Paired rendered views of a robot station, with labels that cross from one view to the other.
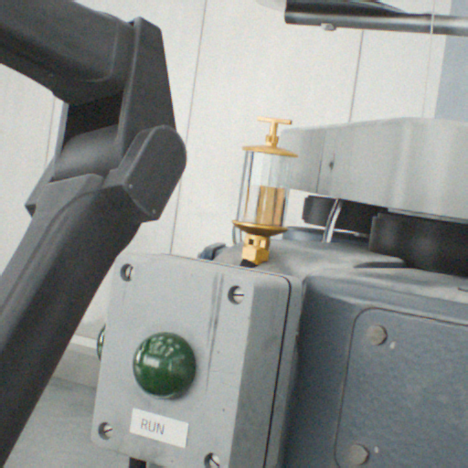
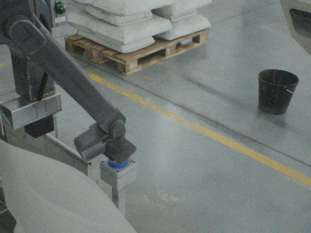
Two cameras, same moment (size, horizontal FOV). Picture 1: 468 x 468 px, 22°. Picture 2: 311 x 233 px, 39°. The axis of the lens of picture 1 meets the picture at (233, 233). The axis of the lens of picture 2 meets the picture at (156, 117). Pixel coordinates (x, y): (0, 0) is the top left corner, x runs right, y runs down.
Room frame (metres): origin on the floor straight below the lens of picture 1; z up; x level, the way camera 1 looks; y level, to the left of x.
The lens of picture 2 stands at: (1.53, 0.47, 1.59)
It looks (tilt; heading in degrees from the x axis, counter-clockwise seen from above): 30 degrees down; 191
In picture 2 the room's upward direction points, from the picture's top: 3 degrees clockwise
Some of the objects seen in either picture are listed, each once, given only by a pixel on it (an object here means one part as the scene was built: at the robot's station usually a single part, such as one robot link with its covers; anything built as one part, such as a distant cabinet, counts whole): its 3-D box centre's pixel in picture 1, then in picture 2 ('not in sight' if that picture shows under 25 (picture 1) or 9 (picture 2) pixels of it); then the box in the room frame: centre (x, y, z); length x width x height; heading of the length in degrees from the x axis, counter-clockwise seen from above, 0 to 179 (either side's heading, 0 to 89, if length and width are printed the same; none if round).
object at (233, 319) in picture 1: (196, 362); (50, 4); (0.54, 0.01, 1.29); 0.08 x 0.05 x 0.09; 59
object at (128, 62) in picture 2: not in sight; (139, 39); (-2.53, -0.52, 0.07); 1.20 x 0.82 x 0.14; 151
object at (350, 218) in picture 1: (368, 220); not in sight; (1.07, -0.12, 1.35); 0.12 x 0.12 x 0.04
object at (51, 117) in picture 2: not in sight; (43, 121); (0.59, -0.01, 0.98); 0.09 x 0.05 x 0.05; 149
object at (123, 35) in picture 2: not in sight; (133, 26); (-2.16, -0.49, 0.32); 0.66 x 0.43 x 0.15; 151
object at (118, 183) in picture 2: not in sight; (118, 170); (0.53, 0.17, 0.81); 0.08 x 0.08 x 0.06; 59
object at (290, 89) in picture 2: not in sight; (275, 92); (-1.57, 0.77, 0.13); 0.30 x 0.30 x 0.26
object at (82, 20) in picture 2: not in sight; (103, 16); (-2.36, -0.83, 0.32); 0.67 x 0.42 x 0.14; 153
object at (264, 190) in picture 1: (264, 188); not in sight; (0.60, -0.01, 1.37); 0.03 x 0.02 x 0.03; 59
